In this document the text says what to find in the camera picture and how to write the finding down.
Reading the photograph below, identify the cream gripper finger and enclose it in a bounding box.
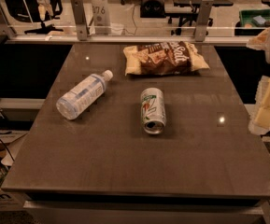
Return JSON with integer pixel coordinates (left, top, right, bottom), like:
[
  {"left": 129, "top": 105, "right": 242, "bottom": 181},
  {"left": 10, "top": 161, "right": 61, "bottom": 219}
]
[
  {"left": 246, "top": 28, "right": 269, "bottom": 50},
  {"left": 249, "top": 76, "right": 270, "bottom": 135}
]

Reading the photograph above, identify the silver 7up can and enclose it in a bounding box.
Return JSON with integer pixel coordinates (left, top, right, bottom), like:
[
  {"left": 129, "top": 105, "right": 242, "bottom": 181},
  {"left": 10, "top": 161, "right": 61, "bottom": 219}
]
[{"left": 141, "top": 88, "right": 166, "bottom": 135}]

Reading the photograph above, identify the green plastic bin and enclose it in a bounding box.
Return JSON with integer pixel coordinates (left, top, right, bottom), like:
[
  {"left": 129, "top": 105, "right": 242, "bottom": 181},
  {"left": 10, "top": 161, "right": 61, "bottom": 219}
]
[{"left": 239, "top": 8, "right": 270, "bottom": 28}]

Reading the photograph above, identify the brown sea salt chip bag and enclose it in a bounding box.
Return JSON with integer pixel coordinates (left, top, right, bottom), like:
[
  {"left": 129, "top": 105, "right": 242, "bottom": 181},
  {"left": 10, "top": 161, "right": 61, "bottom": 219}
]
[{"left": 123, "top": 41, "right": 209, "bottom": 76}]

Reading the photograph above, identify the white numbered pillar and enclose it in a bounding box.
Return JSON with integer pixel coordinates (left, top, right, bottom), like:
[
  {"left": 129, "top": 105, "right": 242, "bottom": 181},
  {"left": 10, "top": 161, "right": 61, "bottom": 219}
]
[{"left": 91, "top": 0, "right": 111, "bottom": 35}]

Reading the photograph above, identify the clear plastic water bottle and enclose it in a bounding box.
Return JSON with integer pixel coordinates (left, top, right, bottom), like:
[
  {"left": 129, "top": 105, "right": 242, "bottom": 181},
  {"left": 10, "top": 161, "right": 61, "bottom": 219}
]
[{"left": 56, "top": 70, "right": 113, "bottom": 120}]

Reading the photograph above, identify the cardboard box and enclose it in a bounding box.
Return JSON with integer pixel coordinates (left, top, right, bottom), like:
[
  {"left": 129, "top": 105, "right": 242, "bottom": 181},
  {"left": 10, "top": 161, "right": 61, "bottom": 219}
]
[{"left": 0, "top": 189, "right": 25, "bottom": 212}]

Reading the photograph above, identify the right metal bracket post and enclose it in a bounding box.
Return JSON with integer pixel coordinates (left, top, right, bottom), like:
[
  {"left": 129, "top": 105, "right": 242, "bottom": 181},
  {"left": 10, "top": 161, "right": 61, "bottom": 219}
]
[{"left": 194, "top": 0, "right": 214, "bottom": 42}]

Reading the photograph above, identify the metal bracket post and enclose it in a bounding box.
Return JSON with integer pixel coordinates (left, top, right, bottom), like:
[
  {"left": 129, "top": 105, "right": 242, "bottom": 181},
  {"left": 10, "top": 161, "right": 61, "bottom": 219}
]
[
  {"left": 71, "top": 0, "right": 88, "bottom": 41},
  {"left": 194, "top": 0, "right": 214, "bottom": 42}
]

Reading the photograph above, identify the left metal bracket post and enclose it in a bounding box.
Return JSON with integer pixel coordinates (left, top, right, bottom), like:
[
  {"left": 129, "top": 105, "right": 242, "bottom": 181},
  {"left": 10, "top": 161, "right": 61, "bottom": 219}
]
[{"left": 71, "top": 0, "right": 88, "bottom": 41}]

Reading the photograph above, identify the far left metal bracket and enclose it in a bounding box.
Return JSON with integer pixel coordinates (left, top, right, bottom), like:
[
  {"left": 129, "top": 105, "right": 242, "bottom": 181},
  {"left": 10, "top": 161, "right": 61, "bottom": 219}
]
[{"left": 0, "top": 4, "right": 17, "bottom": 39}]

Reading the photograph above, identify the metal rail bar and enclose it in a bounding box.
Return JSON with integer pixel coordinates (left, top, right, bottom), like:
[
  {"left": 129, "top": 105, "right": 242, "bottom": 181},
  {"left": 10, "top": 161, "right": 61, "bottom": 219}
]
[{"left": 8, "top": 35, "right": 250, "bottom": 47}]

